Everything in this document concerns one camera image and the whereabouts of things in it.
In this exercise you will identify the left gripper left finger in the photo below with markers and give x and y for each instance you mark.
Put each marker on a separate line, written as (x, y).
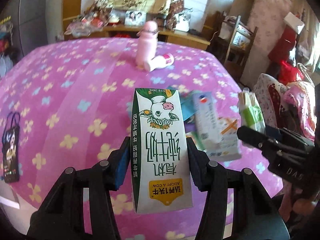
(79, 206)

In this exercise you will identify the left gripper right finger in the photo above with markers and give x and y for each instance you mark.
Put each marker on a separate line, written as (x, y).
(254, 215)

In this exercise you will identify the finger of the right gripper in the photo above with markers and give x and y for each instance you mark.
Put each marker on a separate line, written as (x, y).
(251, 138)

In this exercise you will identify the green white tissue pack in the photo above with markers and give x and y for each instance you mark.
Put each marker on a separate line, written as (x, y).
(250, 111)

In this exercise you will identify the white blue paper box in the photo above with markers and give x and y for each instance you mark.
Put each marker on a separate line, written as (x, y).
(216, 134)

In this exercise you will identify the white green milk carton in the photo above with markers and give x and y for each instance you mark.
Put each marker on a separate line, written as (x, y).
(159, 156)

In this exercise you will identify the floral covered sofa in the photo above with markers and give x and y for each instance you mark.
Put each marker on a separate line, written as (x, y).
(276, 112)

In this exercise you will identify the pink cartoon blanket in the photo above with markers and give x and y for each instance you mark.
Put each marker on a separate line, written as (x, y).
(301, 94)

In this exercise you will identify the red plastic bag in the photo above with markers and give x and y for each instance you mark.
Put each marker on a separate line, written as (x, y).
(289, 73)

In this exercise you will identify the red hanging garment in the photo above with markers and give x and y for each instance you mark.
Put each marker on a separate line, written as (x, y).
(283, 46)

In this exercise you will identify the wooden chair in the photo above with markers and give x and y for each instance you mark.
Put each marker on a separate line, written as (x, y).
(231, 43)

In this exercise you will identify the black printed pouch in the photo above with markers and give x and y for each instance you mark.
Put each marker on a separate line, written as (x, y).
(10, 140)

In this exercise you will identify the pink floral upright mattress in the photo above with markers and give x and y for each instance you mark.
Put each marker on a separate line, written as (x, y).
(268, 17)

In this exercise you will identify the wooden TV cabinet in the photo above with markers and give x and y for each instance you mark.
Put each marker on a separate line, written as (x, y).
(165, 35)

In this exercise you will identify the white bottle red label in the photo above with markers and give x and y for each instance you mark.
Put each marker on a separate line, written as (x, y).
(159, 62)

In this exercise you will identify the pink floral tablecloth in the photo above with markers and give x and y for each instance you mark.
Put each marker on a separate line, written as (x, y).
(74, 99)

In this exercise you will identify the pink water bottle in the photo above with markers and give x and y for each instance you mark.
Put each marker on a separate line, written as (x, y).
(147, 43)

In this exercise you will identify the framed couple photo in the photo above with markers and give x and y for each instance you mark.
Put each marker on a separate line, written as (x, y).
(135, 18)

